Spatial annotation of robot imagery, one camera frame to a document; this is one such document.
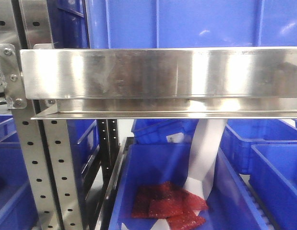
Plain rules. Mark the stainless steel shelf beam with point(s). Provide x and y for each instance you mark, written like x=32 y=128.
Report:
x=220 y=82

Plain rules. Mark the perforated steel shelf upright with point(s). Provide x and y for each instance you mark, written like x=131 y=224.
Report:
x=52 y=167

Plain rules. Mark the blue bin rear centre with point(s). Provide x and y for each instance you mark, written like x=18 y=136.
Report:
x=156 y=131

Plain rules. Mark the black perforated rear upright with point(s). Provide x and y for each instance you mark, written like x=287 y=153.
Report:
x=109 y=145

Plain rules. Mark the blue bin behind upright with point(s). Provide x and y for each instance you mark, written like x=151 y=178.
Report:
x=84 y=141

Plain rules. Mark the red bubble bag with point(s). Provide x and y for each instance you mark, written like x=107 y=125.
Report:
x=170 y=202

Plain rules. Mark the blue bin rear right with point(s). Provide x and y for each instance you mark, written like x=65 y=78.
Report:
x=240 y=134

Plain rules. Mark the large blue upper bin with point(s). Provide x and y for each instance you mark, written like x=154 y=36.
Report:
x=191 y=23

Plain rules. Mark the blue bin upper left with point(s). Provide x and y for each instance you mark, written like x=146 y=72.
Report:
x=67 y=23

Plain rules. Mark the blue bin lower right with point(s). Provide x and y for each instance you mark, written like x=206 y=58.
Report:
x=274 y=178

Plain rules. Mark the blue bin lower left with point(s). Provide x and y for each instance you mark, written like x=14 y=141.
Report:
x=17 y=206

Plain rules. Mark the steel bracket plate left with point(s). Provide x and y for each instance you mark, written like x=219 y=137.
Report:
x=10 y=74

